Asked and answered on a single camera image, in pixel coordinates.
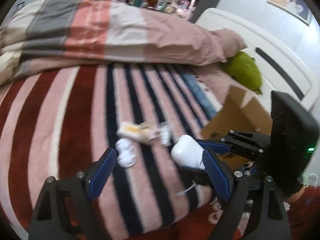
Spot blue jeans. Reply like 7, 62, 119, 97
180, 72, 218, 121

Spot white cord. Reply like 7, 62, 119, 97
176, 181, 198, 197

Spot yellow and white packet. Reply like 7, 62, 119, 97
117, 121, 161, 146

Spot small white rounded case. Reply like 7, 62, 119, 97
115, 138, 137, 168

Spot red printed clothing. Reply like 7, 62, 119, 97
125, 200, 253, 240

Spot person's right forearm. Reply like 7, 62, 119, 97
284, 184, 320, 240

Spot green plush toy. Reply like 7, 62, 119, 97
219, 51, 263, 96

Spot brown cardboard box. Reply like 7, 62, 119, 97
201, 85, 274, 171

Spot white bed headboard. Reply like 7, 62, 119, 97
194, 7, 320, 120

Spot clear plastic packet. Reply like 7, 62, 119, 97
158, 121, 173, 147

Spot pink and grey checked quilt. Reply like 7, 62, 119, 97
0, 0, 248, 85

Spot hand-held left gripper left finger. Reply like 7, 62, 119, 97
28, 147, 118, 240

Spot framed wall picture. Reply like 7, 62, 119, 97
266, 0, 312, 26

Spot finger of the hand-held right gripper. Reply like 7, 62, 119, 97
178, 166, 213, 188
196, 129, 272, 161

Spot red and pink striped blanket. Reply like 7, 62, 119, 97
0, 62, 220, 238

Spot white earbuds case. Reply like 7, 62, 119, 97
171, 134, 206, 171

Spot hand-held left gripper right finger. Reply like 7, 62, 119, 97
202, 148, 292, 240

